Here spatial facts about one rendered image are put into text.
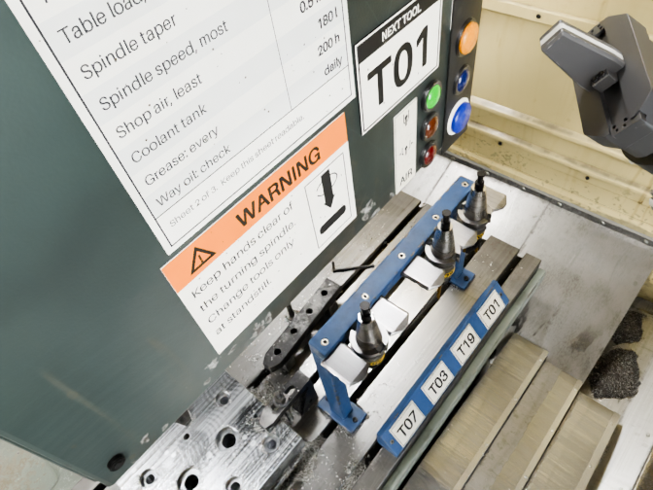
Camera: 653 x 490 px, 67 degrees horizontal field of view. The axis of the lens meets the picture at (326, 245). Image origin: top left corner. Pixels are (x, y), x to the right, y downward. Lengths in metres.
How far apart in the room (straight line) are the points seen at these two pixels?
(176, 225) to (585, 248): 1.33
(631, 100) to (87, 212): 0.37
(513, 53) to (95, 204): 1.20
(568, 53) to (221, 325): 0.32
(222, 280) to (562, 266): 1.25
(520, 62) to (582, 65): 0.90
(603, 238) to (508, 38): 0.59
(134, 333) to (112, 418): 0.06
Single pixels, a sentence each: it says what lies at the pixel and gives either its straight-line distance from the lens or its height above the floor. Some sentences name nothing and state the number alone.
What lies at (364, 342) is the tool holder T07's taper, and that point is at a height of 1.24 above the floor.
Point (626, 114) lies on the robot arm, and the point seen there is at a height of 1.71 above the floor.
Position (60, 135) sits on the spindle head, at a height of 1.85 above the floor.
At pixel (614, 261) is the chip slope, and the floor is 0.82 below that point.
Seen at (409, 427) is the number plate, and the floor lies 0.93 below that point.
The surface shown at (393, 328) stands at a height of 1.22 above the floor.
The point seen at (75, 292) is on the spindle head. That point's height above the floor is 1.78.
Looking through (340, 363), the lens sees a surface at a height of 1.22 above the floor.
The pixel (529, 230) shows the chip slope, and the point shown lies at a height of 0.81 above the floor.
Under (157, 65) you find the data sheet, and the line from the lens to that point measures 0.23.
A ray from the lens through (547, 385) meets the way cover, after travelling 1.39.
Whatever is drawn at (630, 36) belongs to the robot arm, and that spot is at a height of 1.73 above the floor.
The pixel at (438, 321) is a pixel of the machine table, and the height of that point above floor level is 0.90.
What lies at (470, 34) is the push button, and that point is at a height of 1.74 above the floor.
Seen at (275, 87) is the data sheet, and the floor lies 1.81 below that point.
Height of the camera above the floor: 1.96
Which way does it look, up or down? 52 degrees down
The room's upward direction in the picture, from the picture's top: 12 degrees counter-clockwise
